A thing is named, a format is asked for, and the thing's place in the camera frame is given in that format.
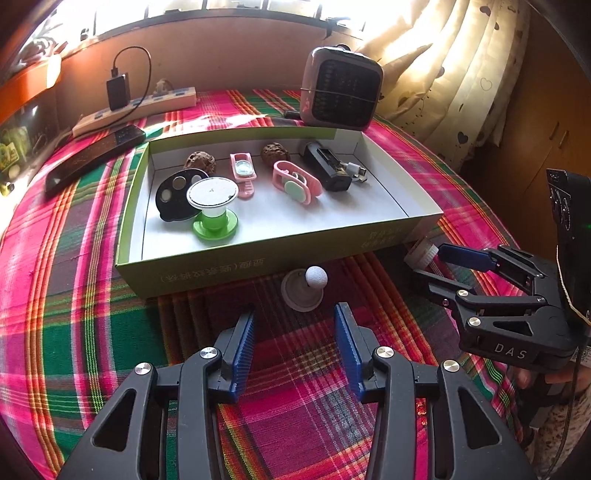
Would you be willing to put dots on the black plug adapter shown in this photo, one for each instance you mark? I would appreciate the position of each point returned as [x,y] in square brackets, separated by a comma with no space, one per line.
[117,92]

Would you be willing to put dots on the black disc with white dots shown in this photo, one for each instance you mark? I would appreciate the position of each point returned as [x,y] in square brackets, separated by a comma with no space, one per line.
[175,196]

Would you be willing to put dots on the green label jar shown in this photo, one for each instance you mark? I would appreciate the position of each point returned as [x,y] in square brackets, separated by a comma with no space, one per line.
[9,147]

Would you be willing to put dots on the beige cup with white ball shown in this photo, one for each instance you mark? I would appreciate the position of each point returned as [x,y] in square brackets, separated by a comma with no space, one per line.
[302,288]

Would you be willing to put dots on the small grey figurine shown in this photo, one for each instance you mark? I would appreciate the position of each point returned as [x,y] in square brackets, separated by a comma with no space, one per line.
[161,86]

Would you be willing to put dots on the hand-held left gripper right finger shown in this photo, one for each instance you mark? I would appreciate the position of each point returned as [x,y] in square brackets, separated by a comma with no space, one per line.
[348,355]

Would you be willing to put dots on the green white spool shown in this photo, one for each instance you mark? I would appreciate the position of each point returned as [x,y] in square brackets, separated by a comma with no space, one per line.
[212,207]

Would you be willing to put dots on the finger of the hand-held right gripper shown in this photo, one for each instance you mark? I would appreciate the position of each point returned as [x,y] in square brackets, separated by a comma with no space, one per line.
[466,258]
[443,286]

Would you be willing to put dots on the cream heart-print curtain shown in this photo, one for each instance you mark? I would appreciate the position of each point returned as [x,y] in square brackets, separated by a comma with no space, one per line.
[461,69]

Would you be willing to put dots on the beige power strip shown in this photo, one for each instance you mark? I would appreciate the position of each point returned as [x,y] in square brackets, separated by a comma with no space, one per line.
[161,99]

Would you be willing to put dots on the pink clip with clear lens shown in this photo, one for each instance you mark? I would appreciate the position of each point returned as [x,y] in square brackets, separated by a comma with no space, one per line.
[242,173]

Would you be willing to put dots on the white ribbed cap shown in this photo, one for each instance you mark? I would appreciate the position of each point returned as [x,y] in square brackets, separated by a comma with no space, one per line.
[422,251]

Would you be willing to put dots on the person's right hand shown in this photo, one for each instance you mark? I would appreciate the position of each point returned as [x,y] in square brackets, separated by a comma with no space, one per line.
[524,378]

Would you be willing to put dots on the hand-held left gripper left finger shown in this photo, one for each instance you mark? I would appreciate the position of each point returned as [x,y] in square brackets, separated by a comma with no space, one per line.
[242,355]

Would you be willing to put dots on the small pink grey heater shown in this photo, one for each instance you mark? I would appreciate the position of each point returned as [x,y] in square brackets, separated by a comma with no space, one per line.
[341,87]

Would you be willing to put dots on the green white cardboard box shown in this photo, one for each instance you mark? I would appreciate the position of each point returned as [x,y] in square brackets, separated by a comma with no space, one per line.
[277,221]

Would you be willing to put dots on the black window latch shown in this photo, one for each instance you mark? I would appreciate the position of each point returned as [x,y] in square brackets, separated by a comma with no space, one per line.
[330,23]

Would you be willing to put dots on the black smartphone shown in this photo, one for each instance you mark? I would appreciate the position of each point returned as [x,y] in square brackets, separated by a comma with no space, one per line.
[87,159]

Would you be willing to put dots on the small brown carved walnut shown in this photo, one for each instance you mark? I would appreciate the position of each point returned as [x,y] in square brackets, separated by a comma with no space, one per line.
[275,153]

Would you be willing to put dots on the orange plastic tray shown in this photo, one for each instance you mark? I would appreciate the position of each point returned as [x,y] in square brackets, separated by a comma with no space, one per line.
[27,83]

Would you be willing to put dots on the large brown carved walnut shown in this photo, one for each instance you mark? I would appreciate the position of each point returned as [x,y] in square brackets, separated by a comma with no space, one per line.
[199,161]

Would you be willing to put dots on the black battery charger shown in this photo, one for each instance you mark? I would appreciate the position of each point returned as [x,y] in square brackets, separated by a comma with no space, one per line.
[325,168]

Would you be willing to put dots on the brown wooden cabinet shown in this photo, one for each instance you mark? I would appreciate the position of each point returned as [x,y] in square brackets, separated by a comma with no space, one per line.
[554,129]

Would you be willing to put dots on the pink clip with green pad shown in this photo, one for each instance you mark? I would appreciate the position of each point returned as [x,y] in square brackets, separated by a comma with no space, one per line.
[295,184]

